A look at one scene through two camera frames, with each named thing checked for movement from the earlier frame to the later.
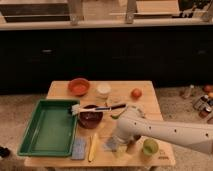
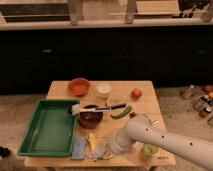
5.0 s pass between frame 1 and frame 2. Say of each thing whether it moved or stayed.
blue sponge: stayed
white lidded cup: stayed
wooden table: stayed
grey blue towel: moved
